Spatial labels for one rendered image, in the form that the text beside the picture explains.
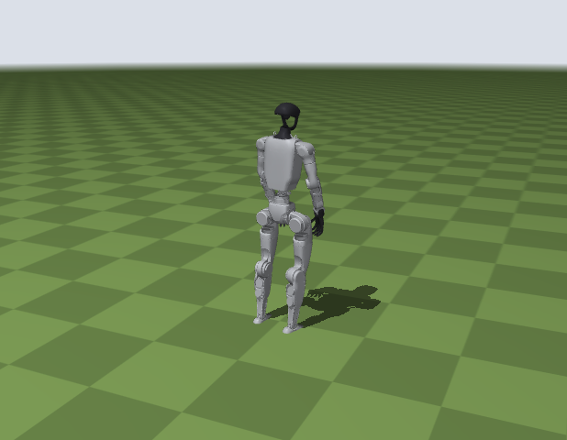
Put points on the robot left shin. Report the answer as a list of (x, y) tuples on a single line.
[(262, 286)]

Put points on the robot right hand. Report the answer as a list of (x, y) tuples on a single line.
[(319, 223)]

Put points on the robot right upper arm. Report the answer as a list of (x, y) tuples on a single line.
[(306, 151)]

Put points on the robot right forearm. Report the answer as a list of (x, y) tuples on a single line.
[(317, 198)]

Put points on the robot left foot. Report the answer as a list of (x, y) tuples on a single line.
[(259, 320)]

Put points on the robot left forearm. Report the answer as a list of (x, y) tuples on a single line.
[(269, 193)]

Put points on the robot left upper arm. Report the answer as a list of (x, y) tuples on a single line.
[(260, 164)]

